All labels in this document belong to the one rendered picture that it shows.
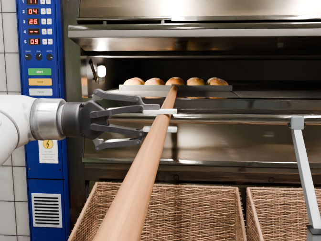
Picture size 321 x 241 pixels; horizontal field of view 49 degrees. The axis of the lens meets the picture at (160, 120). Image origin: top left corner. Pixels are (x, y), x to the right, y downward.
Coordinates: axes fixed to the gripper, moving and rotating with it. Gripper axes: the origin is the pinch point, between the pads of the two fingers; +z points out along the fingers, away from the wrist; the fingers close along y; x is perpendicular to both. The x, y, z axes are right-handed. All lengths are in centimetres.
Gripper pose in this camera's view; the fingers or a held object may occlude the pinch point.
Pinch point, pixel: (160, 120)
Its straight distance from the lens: 74.0
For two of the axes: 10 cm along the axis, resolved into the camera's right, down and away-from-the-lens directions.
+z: 10.0, 0.1, -0.7
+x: -0.7, 1.5, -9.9
